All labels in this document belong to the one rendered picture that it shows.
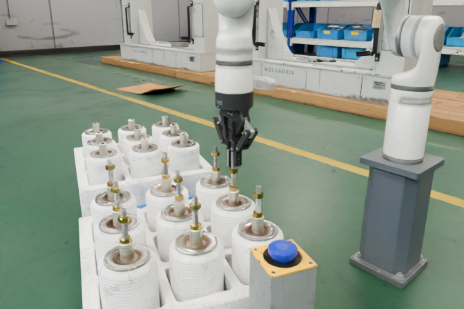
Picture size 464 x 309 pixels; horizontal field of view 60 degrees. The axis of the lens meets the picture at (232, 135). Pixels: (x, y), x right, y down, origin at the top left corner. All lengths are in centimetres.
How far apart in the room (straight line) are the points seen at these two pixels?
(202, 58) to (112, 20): 372
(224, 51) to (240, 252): 36
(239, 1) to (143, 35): 438
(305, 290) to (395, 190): 49
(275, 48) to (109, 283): 290
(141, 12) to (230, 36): 443
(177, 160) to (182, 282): 56
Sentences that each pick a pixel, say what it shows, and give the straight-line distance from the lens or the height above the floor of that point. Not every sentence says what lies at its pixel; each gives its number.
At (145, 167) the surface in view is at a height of 21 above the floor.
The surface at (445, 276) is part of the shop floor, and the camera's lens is 120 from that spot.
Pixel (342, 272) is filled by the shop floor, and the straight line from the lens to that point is 112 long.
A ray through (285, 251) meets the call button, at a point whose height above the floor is 33.
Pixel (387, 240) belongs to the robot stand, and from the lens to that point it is 107.
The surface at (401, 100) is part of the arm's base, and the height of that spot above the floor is 45.
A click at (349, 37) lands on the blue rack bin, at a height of 30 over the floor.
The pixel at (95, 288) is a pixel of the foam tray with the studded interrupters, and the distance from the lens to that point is 78.
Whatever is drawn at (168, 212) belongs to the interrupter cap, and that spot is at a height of 25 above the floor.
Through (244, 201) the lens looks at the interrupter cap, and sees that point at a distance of 86.
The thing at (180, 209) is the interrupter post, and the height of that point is 26.
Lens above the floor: 64
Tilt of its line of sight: 17 degrees down
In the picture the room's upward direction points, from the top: straight up
